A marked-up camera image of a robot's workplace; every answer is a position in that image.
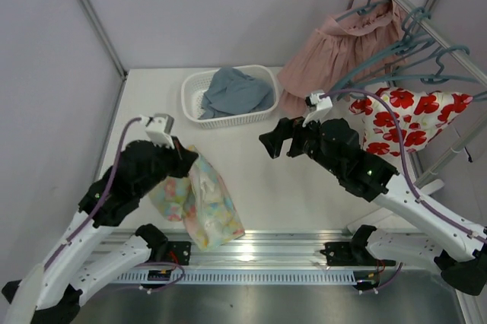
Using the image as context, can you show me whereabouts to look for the pastel floral skirt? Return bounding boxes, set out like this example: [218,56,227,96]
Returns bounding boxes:
[148,154,245,251]

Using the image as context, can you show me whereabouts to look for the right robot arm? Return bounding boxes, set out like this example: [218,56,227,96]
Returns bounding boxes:
[259,118,486,296]

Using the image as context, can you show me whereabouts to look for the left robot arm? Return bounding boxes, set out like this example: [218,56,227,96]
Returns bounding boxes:
[2,141,198,323]

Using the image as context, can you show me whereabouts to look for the pink ruffled skirt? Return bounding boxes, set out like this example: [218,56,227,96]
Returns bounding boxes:
[278,0,406,117]

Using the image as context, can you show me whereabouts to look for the red poppy skirt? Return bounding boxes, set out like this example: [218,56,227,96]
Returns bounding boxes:
[349,87,473,157]

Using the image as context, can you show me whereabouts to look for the teal empty hanger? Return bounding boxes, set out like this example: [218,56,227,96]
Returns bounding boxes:
[333,6,471,91]

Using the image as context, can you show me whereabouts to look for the blue grey cloth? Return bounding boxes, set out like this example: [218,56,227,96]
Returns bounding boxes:
[199,67,275,119]

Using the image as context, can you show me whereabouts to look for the white plastic basket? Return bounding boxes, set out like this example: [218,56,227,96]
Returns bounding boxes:
[181,65,281,129]

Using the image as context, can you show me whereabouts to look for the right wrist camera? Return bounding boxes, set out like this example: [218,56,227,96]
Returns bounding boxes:
[303,91,333,126]

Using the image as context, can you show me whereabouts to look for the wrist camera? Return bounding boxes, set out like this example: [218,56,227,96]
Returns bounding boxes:
[303,91,333,126]
[140,113,175,149]

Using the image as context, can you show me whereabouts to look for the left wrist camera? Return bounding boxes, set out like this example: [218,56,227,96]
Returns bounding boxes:
[140,113,175,149]

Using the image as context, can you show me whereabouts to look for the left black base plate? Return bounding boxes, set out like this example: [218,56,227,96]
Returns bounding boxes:
[150,241,192,266]

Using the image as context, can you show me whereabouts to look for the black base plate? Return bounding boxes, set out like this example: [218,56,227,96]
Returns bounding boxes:
[150,241,192,266]
[320,241,396,267]

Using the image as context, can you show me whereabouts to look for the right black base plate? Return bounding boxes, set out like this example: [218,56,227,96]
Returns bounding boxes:
[320,241,396,267]

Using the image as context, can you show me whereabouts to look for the aluminium mounting rail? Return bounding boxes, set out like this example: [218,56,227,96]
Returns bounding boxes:
[91,229,438,266]

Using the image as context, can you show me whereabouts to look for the white slotted cable duct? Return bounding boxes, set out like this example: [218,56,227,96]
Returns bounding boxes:
[113,268,357,286]

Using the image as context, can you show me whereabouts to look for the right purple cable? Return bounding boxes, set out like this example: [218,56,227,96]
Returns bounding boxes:
[323,89,487,297]

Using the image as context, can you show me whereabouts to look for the metal clothes rail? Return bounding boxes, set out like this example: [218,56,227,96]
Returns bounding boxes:
[359,0,487,87]

